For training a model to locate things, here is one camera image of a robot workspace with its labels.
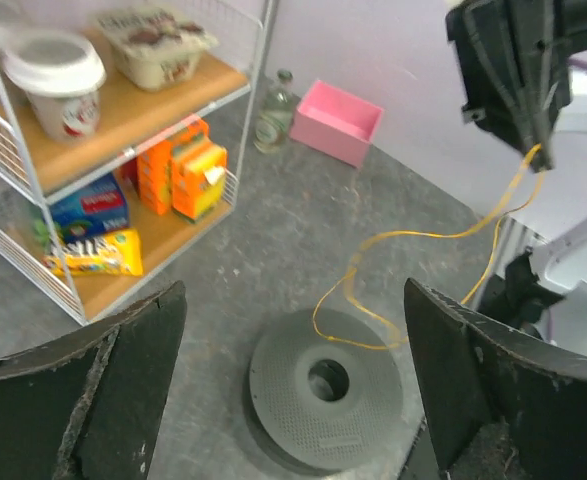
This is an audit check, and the pink plastic bin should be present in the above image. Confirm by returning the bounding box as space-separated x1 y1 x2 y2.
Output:
289 80 384 169

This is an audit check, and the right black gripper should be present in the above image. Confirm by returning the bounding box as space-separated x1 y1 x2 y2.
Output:
445 1 571 173

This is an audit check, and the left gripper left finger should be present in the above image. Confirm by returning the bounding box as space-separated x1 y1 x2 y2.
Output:
0 281 187 479

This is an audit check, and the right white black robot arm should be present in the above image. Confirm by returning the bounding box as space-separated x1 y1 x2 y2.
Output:
441 1 587 355

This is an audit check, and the Chobani yogurt tub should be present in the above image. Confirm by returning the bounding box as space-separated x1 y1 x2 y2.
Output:
92 3 219 91

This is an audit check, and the white lidded yogurt cup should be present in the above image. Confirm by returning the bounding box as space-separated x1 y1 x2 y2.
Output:
4 28 106 143

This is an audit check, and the white wire shelf rack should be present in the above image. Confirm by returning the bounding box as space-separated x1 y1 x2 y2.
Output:
0 1 276 325

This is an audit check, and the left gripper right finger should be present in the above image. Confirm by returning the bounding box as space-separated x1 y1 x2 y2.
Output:
404 279 587 479

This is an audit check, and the yellow orange sponge pack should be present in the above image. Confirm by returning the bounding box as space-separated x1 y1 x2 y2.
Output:
171 139 228 222

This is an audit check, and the blue snack box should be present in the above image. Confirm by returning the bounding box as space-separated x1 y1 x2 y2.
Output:
50 173 130 243

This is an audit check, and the yellow M&M candy bag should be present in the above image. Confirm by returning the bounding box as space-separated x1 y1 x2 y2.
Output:
43 229 144 277

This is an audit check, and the clear glass bottle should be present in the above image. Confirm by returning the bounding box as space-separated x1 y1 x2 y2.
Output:
254 69 296 153

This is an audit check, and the orange cracker box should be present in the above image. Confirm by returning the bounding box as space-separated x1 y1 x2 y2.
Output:
137 116 209 215

